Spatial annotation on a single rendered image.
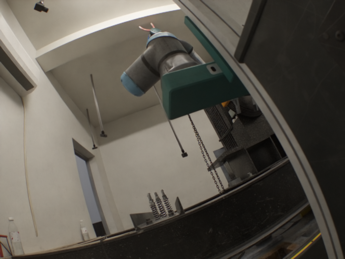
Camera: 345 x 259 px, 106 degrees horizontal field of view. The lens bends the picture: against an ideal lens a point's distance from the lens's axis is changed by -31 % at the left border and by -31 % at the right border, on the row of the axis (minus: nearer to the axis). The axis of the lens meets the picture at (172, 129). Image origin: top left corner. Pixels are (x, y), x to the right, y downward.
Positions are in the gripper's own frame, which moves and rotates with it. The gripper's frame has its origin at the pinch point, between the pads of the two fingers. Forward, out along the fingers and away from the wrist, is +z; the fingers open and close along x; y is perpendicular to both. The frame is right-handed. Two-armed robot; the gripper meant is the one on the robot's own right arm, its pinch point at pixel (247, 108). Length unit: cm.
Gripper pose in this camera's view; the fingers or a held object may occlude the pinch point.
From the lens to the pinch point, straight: 113.2
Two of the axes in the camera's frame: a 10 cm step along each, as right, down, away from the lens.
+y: 2.3, -0.8, -9.7
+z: 1.8, 9.8, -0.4
